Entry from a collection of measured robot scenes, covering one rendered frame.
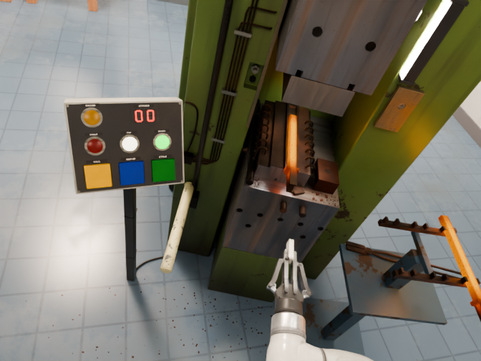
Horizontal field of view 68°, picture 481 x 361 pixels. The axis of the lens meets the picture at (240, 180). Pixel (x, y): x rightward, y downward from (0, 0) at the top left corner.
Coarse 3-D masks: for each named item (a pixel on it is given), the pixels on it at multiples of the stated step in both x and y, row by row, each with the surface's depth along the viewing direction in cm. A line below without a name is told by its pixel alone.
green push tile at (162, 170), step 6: (156, 162) 115; (162, 162) 115; (168, 162) 116; (174, 162) 117; (156, 168) 115; (162, 168) 116; (168, 168) 117; (174, 168) 118; (156, 174) 116; (162, 174) 117; (168, 174) 117; (174, 174) 118; (156, 180) 117; (162, 180) 117
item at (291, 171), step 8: (296, 120) 151; (296, 128) 147; (288, 136) 145; (296, 136) 144; (288, 144) 141; (288, 152) 137; (288, 160) 134; (288, 168) 130; (296, 168) 130; (288, 176) 131; (296, 176) 127; (288, 184) 128; (296, 184) 124
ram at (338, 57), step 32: (288, 0) 111; (320, 0) 88; (352, 0) 88; (384, 0) 87; (416, 0) 86; (288, 32) 95; (320, 32) 94; (352, 32) 93; (384, 32) 92; (288, 64) 102; (320, 64) 101; (352, 64) 100; (384, 64) 99
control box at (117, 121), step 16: (64, 112) 101; (80, 112) 102; (112, 112) 105; (128, 112) 107; (144, 112) 109; (160, 112) 111; (176, 112) 112; (80, 128) 103; (96, 128) 105; (112, 128) 107; (128, 128) 109; (144, 128) 110; (160, 128) 112; (176, 128) 114; (80, 144) 105; (112, 144) 108; (144, 144) 112; (176, 144) 116; (80, 160) 106; (96, 160) 108; (112, 160) 110; (128, 160) 112; (144, 160) 114; (176, 160) 118; (80, 176) 108; (112, 176) 112; (176, 176) 120; (80, 192) 109
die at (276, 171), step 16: (272, 112) 155; (288, 112) 155; (304, 112) 159; (272, 128) 148; (304, 128) 151; (272, 144) 140; (304, 144) 144; (256, 160) 140; (272, 160) 134; (304, 160) 138; (256, 176) 137; (272, 176) 136; (304, 176) 134
